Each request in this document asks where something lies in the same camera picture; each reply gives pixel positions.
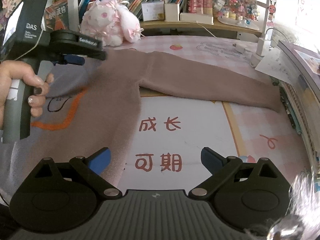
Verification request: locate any white note card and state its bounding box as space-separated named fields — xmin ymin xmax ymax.
xmin=141 ymin=1 xmax=165 ymax=22

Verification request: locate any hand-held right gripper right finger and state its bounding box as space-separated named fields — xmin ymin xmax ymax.
xmin=189 ymin=147 xmax=287 ymax=200

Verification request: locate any wall poster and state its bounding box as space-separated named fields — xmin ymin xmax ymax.
xmin=295 ymin=0 xmax=320 ymax=25

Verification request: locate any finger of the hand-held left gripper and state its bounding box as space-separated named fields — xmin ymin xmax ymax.
xmin=78 ymin=35 xmax=107 ymax=60
xmin=60 ymin=54 xmax=85 ymax=66

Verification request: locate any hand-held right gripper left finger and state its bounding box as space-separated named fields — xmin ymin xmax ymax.
xmin=32 ymin=147 xmax=123 ymax=200

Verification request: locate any reindeer wall sticker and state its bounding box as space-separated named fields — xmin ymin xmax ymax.
xmin=266 ymin=0 xmax=278 ymax=28

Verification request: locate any pink and white plush bunny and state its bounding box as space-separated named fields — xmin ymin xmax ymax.
xmin=79 ymin=0 xmax=144 ymax=47

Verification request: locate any stack of books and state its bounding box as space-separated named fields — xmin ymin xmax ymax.
xmin=275 ymin=40 xmax=320 ymax=170

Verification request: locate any white bookshelf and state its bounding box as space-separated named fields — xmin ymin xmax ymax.
xmin=140 ymin=0 xmax=279 ymax=39

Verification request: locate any person's left hand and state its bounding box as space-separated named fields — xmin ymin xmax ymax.
xmin=0 ymin=60 xmax=54 ymax=130

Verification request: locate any large illustrated book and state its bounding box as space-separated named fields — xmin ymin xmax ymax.
xmin=44 ymin=0 xmax=80 ymax=33

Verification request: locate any white pen holder box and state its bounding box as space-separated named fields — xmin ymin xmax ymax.
xmin=164 ymin=2 xmax=181 ymax=22

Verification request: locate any shiny translucent object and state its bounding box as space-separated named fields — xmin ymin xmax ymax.
xmin=247 ymin=170 xmax=320 ymax=240

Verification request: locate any sheet of paper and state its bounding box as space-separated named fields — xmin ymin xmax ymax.
xmin=255 ymin=47 xmax=300 ymax=83

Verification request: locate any group of small figurines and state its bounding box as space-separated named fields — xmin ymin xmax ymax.
xmin=212 ymin=0 xmax=260 ymax=27

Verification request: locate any lavender and beige sweater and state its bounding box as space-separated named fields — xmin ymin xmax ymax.
xmin=0 ymin=50 xmax=282 ymax=193

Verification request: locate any white flat box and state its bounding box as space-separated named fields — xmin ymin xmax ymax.
xmin=179 ymin=12 xmax=214 ymax=25

